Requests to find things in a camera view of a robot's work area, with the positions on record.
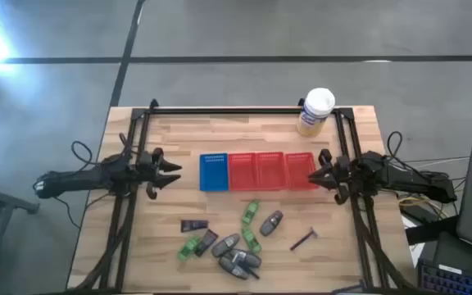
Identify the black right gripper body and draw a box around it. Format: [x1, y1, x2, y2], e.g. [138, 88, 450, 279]
[318, 148, 352, 206]

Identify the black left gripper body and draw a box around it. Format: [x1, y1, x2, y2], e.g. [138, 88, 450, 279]
[137, 147, 165, 201]

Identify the dark travel tube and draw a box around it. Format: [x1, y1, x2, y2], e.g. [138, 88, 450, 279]
[180, 220, 210, 234]
[194, 229, 220, 258]

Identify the red plastic basket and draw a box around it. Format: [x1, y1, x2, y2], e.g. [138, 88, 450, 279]
[284, 152, 320, 191]
[255, 151, 287, 192]
[227, 152, 258, 193]

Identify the blue plastic basket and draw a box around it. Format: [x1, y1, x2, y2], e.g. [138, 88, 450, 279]
[198, 152, 230, 193]

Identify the white yellow wipes canister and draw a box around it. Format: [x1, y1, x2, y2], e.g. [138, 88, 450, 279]
[296, 87, 337, 138]

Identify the black box under keyboard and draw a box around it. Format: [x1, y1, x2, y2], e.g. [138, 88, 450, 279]
[432, 231, 472, 274]

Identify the black backlit keyboard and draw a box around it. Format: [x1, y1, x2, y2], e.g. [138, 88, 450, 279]
[418, 257, 472, 295]

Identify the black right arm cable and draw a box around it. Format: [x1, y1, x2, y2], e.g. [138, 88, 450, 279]
[386, 130, 404, 161]

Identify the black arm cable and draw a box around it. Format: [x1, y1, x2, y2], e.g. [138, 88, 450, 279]
[386, 130, 404, 161]
[70, 140, 98, 166]

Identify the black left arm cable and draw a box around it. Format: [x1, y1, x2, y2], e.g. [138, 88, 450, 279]
[70, 140, 98, 166]

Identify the yellow floor cable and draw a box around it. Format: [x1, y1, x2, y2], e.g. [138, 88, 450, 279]
[397, 195, 446, 219]

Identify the black aluminium table frame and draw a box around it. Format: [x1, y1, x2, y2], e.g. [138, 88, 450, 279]
[67, 98, 415, 295]

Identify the black flat strap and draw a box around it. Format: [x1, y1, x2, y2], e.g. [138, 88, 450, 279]
[404, 215, 459, 247]

